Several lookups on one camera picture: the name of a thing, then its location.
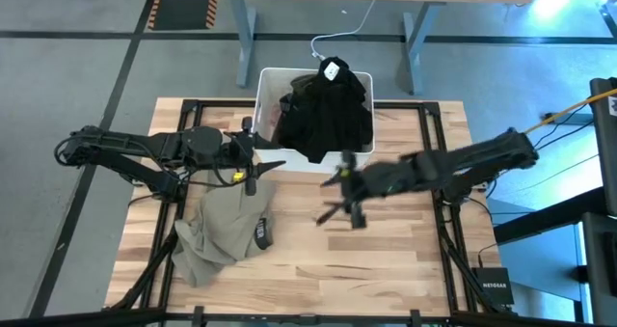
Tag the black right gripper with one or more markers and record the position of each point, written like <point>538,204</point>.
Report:
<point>364,184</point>

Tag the pink knitted cloth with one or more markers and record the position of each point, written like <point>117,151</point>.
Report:
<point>275,117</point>

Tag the khaki garment with black waistband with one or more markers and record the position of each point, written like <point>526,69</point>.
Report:
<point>224,230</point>

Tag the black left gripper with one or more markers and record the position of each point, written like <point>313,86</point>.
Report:
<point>238,155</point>

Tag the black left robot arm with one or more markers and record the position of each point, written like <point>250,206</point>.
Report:
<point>130,151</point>

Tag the black support beam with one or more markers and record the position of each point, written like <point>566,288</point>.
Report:
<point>549,216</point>

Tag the black equipment cabinet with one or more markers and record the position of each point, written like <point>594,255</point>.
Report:
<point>605,172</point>

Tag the grey desk leg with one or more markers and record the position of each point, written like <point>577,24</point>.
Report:
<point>243,42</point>
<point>415,47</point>

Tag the black hazard-striped floor mat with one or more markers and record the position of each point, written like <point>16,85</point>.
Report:
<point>180,12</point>

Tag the black Netgear network switch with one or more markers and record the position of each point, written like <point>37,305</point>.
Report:
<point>492,286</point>

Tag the black garment with white label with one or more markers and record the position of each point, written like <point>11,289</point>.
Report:
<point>328,115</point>

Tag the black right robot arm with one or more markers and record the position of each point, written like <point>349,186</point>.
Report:
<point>463,168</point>

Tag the black aluminium table frame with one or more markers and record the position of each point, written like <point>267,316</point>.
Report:
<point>190,106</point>

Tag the white plastic storage bin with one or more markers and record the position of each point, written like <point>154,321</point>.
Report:
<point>267,95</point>

